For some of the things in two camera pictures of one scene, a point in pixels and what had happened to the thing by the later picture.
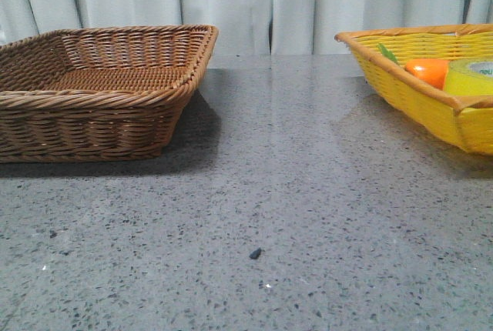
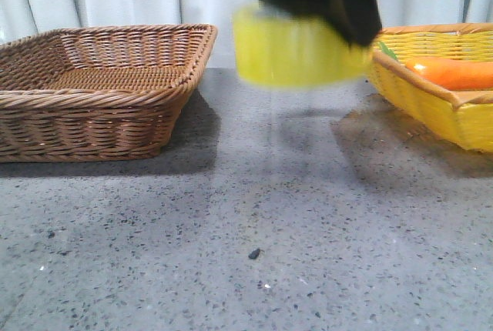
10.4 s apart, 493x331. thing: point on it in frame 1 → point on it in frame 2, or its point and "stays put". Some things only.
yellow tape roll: x=469 y=77 → x=272 y=48
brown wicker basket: x=98 y=94 stays put
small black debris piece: x=255 y=255 stays put
